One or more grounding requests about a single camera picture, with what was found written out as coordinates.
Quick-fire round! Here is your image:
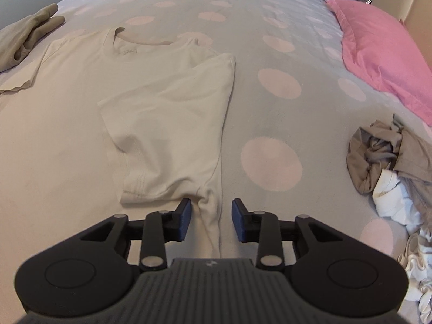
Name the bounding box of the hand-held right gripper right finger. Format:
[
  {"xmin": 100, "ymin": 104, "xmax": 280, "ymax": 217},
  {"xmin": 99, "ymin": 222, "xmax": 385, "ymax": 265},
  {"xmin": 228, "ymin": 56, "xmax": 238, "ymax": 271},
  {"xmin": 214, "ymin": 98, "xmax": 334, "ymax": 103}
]
[{"xmin": 231, "ymin": 198, "xmax": 355, "ymax": 271}]

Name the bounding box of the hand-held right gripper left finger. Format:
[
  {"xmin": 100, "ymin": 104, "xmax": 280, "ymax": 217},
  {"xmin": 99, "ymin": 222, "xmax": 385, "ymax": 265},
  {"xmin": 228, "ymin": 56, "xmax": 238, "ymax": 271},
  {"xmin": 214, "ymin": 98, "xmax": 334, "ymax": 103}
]
[{"xmin": 64, "ymin": 197, "xmax": 193, "ymax": 271}]

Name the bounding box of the cream t-shirt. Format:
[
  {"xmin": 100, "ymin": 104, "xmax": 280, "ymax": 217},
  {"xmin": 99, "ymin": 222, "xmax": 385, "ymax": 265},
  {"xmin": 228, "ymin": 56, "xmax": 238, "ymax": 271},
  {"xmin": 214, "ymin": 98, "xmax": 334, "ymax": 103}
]
[{"xmin": 0, "ymin": 27, "xmax": 236, "ymax": 314}]

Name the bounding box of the taupe garment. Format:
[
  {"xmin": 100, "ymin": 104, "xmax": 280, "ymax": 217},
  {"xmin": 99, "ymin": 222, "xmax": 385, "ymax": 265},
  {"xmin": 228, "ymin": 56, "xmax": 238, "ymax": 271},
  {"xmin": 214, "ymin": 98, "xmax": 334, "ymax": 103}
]
[{"xmin": 347, "ymin": 114, "xmax": 432, "ymax": 194}]

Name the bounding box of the white textured garment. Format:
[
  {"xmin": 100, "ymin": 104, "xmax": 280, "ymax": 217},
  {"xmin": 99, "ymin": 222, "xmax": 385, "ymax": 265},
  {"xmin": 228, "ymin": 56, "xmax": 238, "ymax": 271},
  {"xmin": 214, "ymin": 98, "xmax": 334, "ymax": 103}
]
[{"xmin": 397, "ymin": 228, "xmax": 432, "ymax": 323}]

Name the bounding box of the khaki garment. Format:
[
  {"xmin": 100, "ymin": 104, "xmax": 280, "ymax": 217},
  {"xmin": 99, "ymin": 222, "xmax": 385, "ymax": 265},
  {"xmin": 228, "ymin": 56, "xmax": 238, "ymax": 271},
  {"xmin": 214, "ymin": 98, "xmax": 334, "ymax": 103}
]
[{"xmin": 0, "ymin": 3, "xmax": 65, "ymax": 73}]

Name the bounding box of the grey pink-dotted bed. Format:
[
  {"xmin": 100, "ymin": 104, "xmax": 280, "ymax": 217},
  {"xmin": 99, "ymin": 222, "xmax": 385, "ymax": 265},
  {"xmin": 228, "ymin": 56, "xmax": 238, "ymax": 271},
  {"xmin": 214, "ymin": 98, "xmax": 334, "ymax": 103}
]
[{"xmin": 0, "ymin": 0, "xmax": 432, "ymax": 324}]

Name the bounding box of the pink pillow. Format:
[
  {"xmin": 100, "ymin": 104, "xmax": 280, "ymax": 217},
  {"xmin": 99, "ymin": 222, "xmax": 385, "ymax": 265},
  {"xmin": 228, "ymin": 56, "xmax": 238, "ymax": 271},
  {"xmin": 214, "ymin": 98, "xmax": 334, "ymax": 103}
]
[{"xmin": 325, "ymin": 0, "xmax": 432, "ymax": 125}]

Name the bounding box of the beige padded headboard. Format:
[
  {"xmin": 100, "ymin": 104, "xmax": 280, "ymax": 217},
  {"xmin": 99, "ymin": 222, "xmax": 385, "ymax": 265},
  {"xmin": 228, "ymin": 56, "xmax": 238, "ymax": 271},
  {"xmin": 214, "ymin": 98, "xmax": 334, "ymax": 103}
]
[{"xmin": 371, "ymin": 0, "xmax": 432, "ymax": 51}]

